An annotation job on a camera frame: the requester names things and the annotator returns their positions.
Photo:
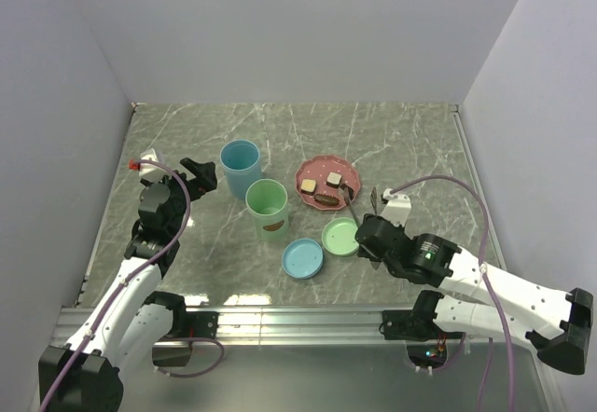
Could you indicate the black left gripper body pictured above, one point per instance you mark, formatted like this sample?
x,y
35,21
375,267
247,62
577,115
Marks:
x,y
178,192

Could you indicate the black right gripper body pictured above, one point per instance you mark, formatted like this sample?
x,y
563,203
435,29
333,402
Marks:
x,y
363,252

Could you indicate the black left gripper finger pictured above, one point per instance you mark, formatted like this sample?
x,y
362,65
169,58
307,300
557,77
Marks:
x,y
191,166
206,177

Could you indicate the metal serving tongs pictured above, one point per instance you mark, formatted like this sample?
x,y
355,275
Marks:
x,y
350,204

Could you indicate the dark sushi piece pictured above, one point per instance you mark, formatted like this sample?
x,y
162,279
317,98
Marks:
x,y
346,191

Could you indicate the brown eel sushi piece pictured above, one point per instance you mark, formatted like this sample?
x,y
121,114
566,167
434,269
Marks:
x,y
326,200

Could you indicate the white topped sushi piece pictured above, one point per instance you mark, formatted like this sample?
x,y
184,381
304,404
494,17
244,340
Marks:
x,y
334,179

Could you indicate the yellow topped sushi piece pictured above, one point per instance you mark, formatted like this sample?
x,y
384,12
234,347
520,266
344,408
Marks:
x,y
308,186

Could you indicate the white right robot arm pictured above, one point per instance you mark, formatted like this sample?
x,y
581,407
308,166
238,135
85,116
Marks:
x,y
464,296

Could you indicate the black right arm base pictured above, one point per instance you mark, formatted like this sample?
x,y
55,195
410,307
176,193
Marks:
x,y
429,347

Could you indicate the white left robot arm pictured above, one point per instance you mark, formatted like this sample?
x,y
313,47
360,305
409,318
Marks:
x,y
87,372

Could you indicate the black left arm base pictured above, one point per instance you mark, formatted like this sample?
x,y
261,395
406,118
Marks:
x,y
189,327

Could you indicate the green round lid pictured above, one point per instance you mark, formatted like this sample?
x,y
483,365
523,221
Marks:
x,y
338,236

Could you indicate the blue cylindrical container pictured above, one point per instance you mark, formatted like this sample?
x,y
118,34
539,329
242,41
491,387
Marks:
x,y
241,164

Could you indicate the green cylindrical container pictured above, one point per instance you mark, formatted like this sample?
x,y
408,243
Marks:
x,y
267,202

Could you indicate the blue round lid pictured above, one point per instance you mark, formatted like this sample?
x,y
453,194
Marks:
x,y
302,259

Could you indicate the pink dotted plate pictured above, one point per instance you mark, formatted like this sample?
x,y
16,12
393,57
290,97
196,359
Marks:
x,y
318,168

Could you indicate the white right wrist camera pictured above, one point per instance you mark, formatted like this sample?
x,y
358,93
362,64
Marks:
x,y
396,207

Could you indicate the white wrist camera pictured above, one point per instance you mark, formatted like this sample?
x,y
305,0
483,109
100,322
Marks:
x,y
396,207
150,158

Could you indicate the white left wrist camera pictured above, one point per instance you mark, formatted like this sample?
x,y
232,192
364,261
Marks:
x,y
150,158

